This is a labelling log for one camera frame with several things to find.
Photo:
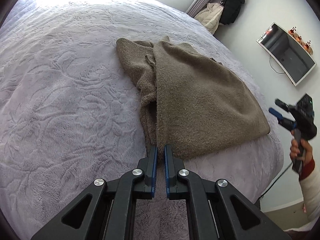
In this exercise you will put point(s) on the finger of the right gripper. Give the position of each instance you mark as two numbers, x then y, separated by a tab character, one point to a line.
282	121
282	105

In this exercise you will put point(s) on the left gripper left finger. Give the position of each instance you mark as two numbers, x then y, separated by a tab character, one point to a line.
105	209

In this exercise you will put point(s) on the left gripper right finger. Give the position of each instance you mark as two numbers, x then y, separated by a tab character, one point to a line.
216	209

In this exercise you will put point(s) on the brown knit sweater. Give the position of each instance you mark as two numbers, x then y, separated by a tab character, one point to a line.
188	100

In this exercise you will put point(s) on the right forearm white sleeve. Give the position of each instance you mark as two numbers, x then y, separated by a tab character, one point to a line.
309	183

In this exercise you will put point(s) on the lavender embossed bed cover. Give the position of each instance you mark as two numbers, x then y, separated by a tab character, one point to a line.
69	113

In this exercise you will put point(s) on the black hanging coat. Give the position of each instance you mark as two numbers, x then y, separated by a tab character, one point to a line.
231	10

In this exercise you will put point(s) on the cream puffer jacket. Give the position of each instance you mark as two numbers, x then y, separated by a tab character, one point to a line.
209	17

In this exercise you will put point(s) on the wall mounted television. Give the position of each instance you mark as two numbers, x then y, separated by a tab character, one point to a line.
293	59

